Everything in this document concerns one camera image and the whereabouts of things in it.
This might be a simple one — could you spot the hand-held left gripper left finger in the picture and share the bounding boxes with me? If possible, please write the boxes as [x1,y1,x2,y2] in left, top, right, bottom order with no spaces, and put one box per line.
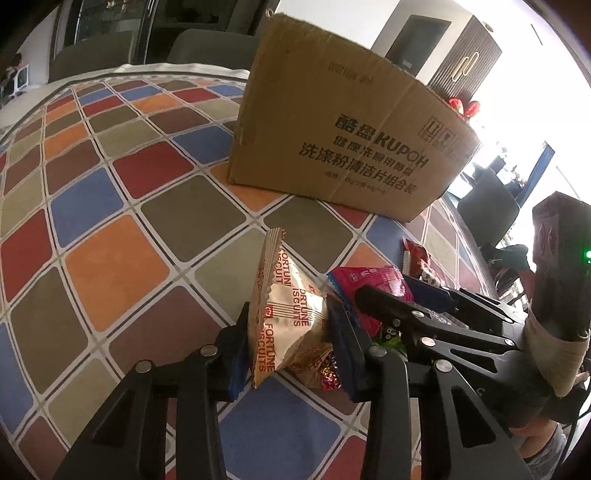
[65,302,252,480]

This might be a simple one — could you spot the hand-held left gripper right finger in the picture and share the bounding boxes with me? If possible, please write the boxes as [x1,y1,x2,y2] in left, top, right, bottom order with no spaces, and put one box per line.
[328,307,532,480]

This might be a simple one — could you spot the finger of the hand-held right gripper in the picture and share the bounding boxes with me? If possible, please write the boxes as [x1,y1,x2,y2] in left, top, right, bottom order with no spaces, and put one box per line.
[402,274,527,326]
[353,284,518,365]

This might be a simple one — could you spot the red candy packet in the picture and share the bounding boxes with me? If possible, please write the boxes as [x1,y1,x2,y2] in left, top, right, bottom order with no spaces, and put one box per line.
[418,261,446,287]
[402,237,432,278]

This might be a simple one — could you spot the pink snack packet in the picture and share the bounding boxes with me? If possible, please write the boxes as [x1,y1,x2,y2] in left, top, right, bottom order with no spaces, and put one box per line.
[325,265,414,337]

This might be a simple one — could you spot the gold snack packet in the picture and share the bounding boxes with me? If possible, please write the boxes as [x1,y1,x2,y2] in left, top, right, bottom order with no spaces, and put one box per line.
[247,226,333,388]

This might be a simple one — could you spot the brown cardboard box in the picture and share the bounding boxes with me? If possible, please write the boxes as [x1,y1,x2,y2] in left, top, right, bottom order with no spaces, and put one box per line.
[226,13,481,222]

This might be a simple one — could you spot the person's right forearm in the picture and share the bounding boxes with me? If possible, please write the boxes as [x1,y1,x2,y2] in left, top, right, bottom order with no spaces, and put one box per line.
[510,418,568,462]

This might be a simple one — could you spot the dark green cloth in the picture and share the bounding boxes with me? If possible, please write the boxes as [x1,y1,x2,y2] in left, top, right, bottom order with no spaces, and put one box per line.
[480,242,532,278]

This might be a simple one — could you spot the dark chair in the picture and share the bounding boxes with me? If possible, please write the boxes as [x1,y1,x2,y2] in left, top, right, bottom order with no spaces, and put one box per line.
[455,168,522,245]

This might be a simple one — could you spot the colourful checked tablecloth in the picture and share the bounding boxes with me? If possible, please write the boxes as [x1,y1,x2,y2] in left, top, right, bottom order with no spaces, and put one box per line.
[0,62,504,480]

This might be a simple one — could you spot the red bow decoration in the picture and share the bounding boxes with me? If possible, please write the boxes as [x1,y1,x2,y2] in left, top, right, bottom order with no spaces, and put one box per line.
[448,97,481,121]

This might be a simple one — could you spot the grey chair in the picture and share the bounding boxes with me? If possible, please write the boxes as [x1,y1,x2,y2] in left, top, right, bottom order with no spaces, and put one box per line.
[166,28,266,70]
[48,44,148,84]

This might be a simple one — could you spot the dark glass door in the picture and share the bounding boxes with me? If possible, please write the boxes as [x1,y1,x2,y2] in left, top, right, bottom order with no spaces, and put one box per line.
[65,0,153,47]

